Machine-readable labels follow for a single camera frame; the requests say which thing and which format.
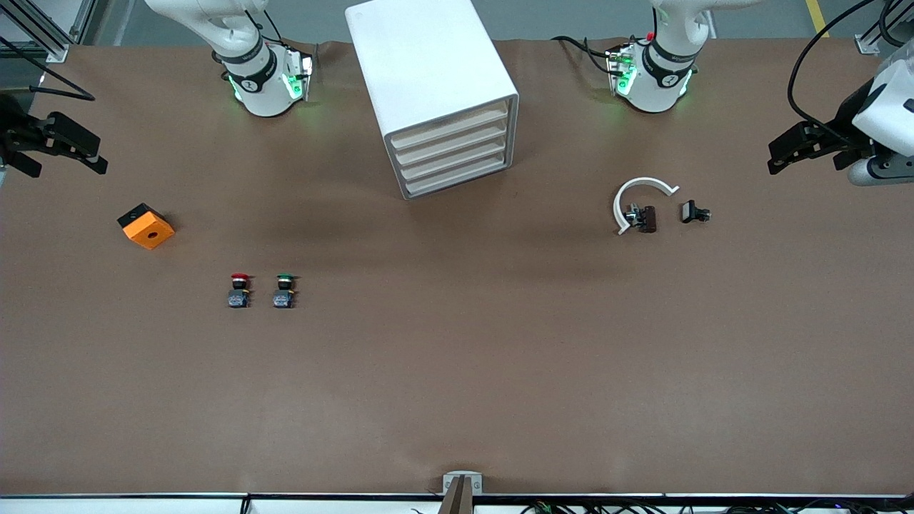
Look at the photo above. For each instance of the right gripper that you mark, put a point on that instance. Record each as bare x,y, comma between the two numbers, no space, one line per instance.
10,126

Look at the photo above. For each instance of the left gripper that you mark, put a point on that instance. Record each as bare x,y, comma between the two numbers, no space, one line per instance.
845,118

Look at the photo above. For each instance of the red push button switch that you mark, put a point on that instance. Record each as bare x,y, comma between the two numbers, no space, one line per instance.
238,296

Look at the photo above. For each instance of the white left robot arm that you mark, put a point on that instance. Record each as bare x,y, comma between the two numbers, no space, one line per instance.
653,96

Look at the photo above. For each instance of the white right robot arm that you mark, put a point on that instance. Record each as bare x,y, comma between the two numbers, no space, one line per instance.
264,96

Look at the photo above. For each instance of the orange and black button box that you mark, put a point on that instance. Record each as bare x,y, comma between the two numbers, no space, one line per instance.
150,232

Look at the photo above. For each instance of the dark brown terminal block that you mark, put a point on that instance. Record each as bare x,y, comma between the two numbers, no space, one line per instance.
648,220

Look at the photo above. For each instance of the brown table cover sheet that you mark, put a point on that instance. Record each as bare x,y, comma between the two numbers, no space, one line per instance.
457,371

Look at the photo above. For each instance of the aluminium frame profile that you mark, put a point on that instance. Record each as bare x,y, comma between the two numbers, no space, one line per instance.
58,53
867,44

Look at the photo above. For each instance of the small black switch part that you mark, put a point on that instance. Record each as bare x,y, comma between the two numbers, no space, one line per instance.
689,211

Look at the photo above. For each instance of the green push button switch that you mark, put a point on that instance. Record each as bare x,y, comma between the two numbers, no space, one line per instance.
283,298

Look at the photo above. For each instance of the white table edge rail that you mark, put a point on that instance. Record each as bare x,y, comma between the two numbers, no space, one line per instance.
143,505

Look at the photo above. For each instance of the grey metal bracket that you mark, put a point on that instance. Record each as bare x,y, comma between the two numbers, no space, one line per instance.
451,477

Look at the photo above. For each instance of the dark camera mount bar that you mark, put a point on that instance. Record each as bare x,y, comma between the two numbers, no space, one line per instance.
457,501

